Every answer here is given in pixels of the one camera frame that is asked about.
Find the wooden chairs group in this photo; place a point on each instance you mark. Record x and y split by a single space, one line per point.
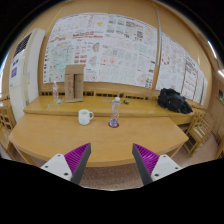
6 116
200 130

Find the black bag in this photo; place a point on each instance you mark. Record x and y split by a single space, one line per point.
173 100

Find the brown cardboard box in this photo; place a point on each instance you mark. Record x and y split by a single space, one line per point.
74 83

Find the small dark round object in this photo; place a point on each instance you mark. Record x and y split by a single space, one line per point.
126 102

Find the white ceramic mug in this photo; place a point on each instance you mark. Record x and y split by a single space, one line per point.
84 117

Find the clear plastic water bottle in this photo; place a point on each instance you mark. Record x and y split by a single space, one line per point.
115 111

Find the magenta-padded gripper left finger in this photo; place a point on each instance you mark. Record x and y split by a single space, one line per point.
71 161

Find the flat round red coaster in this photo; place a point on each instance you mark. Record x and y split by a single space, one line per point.
109 125

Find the small clear plastic bottle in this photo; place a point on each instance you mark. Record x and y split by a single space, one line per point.
55 90

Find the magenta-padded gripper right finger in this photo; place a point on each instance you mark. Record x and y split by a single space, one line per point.
151 163

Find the wall posters group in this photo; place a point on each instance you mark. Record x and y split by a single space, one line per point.
110 50

